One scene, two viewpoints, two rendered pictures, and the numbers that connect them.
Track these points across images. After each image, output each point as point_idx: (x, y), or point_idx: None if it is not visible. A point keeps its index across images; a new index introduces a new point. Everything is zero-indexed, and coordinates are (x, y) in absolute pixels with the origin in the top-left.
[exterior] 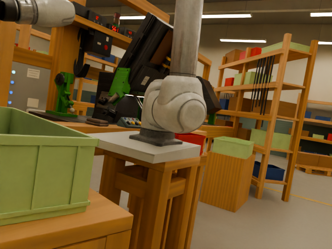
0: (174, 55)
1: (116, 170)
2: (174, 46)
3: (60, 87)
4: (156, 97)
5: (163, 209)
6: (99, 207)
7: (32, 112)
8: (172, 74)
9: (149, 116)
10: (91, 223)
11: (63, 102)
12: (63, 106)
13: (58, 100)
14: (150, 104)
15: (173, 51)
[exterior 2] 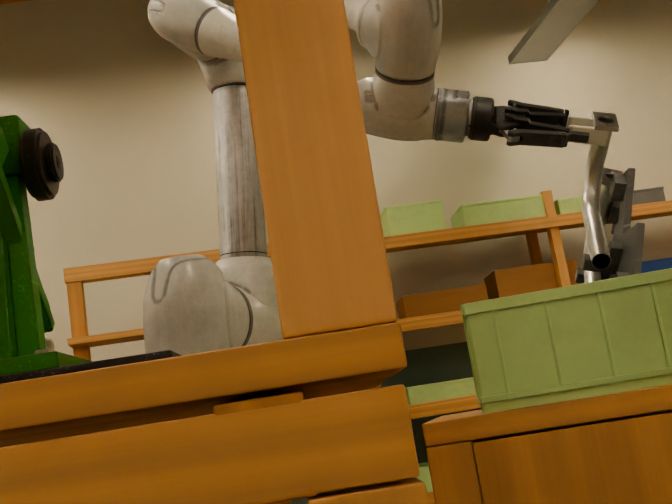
0: (264, 224)
1: None
2: (262, 209)
3: (26, 208)
4: (242, 294)
5: None
6: (463, 412)
7: (179, 355)
8: (266, 256)
9: (242, 334)
10: None
11: (46, 299)
12: (51, 325)
13: (37, 286)
14: (242, 309)
15: (262, 217)
